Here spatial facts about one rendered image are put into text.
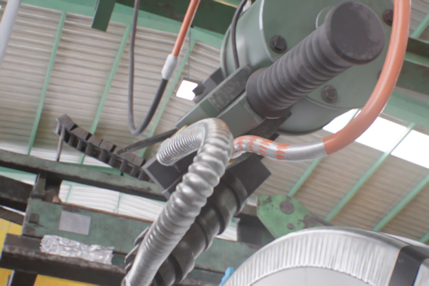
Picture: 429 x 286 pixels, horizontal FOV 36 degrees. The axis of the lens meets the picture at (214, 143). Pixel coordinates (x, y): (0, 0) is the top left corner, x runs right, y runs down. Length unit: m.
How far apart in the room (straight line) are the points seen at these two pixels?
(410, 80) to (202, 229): 3.51
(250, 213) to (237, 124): 1.35
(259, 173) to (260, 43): 0.18
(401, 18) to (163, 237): 0.26
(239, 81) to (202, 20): 3.06
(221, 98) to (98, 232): 1.14
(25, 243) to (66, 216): 0.12
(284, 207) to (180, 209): 1.51
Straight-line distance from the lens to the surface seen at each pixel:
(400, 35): 0.52
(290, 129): 0.65
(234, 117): 0.54
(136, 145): 0.60
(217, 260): 1.73
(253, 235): 1.91
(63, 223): 1.66
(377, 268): 0.62
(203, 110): 0.57
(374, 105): 0.50
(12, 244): 1.62
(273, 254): 0.83
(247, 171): 0.70
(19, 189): 1.79
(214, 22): 3.64
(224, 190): 0.67
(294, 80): 0.47
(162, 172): 0.76
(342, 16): 0.42
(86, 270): 1.62
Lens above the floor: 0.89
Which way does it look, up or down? 41 degrees up
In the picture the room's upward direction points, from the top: straight up
